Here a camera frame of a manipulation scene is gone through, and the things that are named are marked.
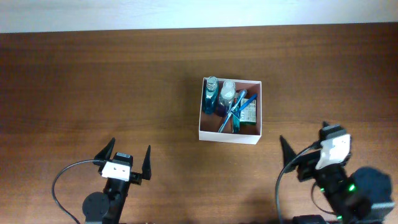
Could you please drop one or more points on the green toothpaste tube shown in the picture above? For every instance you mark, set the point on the green toothpaste tube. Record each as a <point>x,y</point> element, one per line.
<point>235,117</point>

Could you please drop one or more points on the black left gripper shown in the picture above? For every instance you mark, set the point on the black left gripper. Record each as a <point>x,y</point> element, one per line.
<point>136,178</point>

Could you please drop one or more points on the teal mouthwash bottle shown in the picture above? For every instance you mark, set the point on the teal mouthwash bottle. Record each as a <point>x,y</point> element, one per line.
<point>210,95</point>

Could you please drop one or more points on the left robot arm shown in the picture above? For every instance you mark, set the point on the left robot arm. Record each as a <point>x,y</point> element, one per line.
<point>106,206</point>

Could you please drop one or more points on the white cardboard box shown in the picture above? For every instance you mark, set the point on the white cardboard box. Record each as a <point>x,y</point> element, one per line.
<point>209,124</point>

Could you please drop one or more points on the blue white toothbrush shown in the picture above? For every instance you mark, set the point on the blue white toothbrush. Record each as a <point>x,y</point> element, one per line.
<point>230,113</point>

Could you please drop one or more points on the green white soap box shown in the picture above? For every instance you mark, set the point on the green white soap box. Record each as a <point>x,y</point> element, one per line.
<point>248,115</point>

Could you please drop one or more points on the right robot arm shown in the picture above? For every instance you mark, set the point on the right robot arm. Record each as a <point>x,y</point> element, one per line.
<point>365,196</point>

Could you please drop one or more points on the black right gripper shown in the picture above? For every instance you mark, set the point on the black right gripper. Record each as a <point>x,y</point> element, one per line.
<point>307,160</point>

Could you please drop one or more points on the blue disposable razor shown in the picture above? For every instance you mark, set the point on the blue disposable razor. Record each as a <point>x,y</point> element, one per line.
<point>247,103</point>

